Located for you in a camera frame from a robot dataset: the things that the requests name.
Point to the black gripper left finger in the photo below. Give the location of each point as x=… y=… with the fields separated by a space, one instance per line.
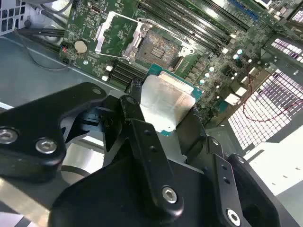
x=30 y=123

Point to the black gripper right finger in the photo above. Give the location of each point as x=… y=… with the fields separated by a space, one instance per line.
x=225 y=179

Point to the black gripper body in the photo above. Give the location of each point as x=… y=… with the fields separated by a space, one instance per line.
x=113 y=201

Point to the silver topped CPU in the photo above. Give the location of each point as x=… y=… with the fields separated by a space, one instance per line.
x=163 y=99

